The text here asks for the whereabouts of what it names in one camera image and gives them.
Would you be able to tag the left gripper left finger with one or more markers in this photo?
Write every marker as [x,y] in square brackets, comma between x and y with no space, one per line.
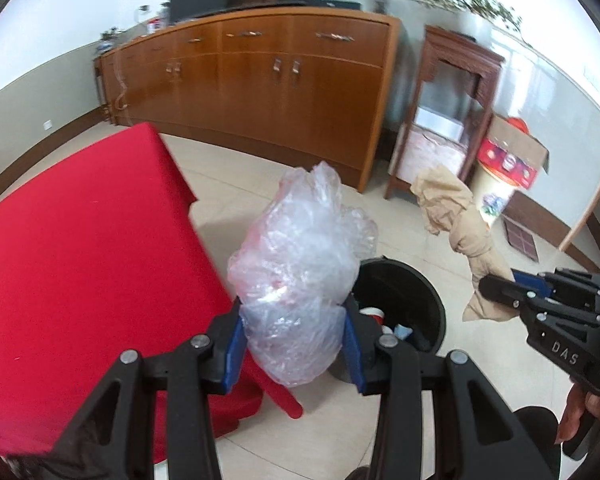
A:
[215,354]

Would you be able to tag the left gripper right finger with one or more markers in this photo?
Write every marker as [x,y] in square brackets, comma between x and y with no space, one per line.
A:
[476,435]

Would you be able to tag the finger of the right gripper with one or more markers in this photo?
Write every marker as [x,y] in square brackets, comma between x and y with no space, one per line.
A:
[531,285]
[505,293]

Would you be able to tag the beige cloth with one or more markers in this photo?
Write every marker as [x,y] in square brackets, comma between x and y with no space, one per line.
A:
[448,205]

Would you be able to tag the clear plastic bag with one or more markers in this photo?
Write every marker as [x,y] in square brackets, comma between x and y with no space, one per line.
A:
[294,270]

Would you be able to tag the black trash bucket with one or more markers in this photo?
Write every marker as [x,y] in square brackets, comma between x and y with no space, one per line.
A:
[407,298]

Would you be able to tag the person's right hand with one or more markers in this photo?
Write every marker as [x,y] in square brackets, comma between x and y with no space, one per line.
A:
[579,402]

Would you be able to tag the dark brown floor mat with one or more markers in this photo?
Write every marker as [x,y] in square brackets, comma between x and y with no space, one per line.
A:
[521,240]

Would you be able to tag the white floral pedal bin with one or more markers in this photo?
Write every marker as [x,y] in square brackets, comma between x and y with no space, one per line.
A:
[492,192]

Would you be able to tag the light blue face mask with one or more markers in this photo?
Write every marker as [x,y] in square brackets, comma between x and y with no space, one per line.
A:
[402,332]

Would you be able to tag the open cardboard box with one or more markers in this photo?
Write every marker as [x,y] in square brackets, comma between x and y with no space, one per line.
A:
[510,151]

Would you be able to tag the red white paper cup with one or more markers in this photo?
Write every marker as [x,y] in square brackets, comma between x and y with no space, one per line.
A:
[376,314]

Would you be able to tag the pink floral cushion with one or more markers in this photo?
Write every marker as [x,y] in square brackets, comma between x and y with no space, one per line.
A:
[425,149]

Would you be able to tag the red tablecloth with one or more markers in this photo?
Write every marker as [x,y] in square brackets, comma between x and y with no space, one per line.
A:
[103,284]

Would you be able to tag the carved dark wood stand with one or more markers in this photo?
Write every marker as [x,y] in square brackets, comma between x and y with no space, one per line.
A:
[455,88]

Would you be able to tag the long wooden sideboard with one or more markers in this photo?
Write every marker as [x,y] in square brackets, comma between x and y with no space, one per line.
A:
[294,84]

